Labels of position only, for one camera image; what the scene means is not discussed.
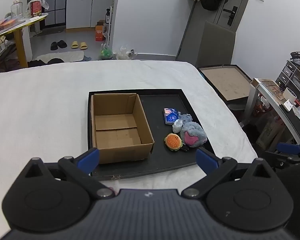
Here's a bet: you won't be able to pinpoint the red box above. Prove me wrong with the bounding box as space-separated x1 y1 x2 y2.
29 0 42 18

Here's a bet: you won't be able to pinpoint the green plastic bag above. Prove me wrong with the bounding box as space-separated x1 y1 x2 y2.
98 43 113 60

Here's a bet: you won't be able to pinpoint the white kitchen cabinet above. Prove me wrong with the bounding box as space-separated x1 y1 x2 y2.
66 0 115 30

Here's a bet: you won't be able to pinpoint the dark clothes pile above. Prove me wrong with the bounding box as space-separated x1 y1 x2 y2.
27 58 65 68

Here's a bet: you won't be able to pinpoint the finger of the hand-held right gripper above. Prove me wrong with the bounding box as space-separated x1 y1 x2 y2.
265 142 300 169

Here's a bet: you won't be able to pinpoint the blue tissue packet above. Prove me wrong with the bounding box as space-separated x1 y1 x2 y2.
163 108 178 126

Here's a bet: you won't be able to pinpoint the clear crumpled plastic bag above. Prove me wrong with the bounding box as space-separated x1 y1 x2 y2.
116 45 138 60

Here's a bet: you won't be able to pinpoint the grey padded panel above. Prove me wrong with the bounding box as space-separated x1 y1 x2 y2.
195 21 237 67

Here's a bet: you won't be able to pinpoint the white power strip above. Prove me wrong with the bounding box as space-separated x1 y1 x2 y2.
283 99 297 112

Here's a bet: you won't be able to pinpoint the clutter pile under table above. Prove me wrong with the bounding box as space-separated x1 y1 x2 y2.
0 36 20 74

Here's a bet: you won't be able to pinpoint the black drawer organizer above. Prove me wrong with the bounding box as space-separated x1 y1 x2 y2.
275 60 300 91

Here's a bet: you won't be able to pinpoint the brown paper pad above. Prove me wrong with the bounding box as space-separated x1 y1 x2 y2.
250 78 288 105

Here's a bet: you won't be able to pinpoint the small grey plush toy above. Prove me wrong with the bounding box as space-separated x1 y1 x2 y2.
178 113 193 124

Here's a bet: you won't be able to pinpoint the black shallow box brown inside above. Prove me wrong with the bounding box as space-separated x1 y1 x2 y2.
197 64 256 103

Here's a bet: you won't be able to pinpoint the clear glass jar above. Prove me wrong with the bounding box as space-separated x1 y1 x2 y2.
10 0 24 21

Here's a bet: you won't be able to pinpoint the orange burger plush toy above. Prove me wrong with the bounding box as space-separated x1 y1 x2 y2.
164 133 183 152

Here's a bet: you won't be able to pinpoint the black grid glass door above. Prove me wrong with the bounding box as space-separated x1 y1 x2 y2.
43 0 67 27

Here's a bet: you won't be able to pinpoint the orange carton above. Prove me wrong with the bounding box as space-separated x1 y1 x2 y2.
95 24 105 42

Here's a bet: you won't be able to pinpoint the grey side desk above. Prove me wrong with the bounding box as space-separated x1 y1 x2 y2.
241 78 300 153

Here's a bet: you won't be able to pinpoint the colourful packets pile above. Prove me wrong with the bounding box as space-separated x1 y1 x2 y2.
0 17 17 33

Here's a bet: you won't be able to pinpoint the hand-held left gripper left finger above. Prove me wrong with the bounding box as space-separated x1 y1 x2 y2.
22 148 115 200

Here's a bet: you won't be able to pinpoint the grey plush toy pink patches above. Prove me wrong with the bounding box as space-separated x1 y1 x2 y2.
180 121 207 148

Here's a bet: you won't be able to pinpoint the black tray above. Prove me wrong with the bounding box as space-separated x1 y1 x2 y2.
87 88 215 179

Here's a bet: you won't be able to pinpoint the white shelf rack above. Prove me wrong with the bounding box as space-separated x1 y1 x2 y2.
109 5 116 53

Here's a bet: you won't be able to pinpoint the white floor mat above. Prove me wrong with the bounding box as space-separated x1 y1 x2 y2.
36 51 85 63

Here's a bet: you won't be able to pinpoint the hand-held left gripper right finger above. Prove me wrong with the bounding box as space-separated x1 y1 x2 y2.
181 147 275 200

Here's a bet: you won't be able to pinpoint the black door lock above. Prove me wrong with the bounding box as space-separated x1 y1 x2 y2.
223 5 238 26

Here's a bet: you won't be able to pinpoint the grey door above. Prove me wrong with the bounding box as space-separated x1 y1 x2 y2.
176 0 255 63

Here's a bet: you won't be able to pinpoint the brown cardboard box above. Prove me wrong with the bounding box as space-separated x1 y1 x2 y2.
90 93 155 165

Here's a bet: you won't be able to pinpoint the white cup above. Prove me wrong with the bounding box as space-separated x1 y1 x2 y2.
282 87 297 101

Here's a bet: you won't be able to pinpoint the yellow table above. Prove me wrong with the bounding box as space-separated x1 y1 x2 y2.
0 12 49 68

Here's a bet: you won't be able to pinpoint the brown cardboard carton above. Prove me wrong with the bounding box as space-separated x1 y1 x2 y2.
255 120 285 150

